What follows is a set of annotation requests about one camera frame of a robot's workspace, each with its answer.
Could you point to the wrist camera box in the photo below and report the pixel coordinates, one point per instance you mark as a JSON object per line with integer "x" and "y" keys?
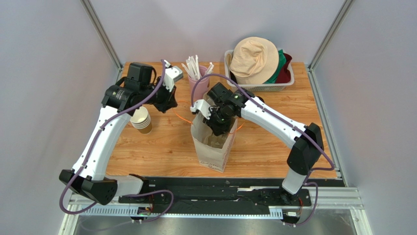
{"x": 204, "y": 108}
{"x": 172, "y": 74}

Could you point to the white paper takeout bag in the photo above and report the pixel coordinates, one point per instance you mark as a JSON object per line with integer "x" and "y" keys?
{"x": 212, "y": 151}

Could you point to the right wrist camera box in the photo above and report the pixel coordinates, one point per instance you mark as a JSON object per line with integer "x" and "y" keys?
{"x": 204, "y": 108}

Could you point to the beige bucket hat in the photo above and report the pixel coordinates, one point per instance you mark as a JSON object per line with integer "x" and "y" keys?
{"x": 255, "y": 60}

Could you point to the pink straw holder cup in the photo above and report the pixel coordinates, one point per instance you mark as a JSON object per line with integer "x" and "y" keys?
{"x": 201, "y": 88}

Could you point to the dark red cloth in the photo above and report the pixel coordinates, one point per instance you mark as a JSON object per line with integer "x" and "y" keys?
{"x": 284, "y": 75}

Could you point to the stack of paper cups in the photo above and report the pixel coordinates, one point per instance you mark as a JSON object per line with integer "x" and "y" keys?
{"x": 141, "y": 120}

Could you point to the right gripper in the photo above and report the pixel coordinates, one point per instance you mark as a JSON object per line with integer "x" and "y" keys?
{"x": 219, "y": 123}

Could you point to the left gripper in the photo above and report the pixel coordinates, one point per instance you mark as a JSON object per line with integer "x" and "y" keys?
{"x": 169, "y": 102}

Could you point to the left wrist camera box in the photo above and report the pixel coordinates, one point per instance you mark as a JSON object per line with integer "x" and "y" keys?
{"x": 172, "y": 74}

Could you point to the white plastic basket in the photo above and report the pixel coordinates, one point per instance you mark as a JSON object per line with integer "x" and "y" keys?
{"x": 256, "y": 87}

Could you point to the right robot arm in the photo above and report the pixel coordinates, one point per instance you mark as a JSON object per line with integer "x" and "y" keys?
{"x": 304, "y": 141}

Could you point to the green cloth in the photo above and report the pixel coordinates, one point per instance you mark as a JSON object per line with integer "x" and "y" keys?
{"x": 282, "y": 61}

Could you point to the wrapped white straws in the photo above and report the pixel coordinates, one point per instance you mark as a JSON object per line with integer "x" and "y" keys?
{"x": 192, "y": 67}

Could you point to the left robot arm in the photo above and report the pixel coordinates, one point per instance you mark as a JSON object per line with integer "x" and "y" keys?
{"x": 140, "y": 86}

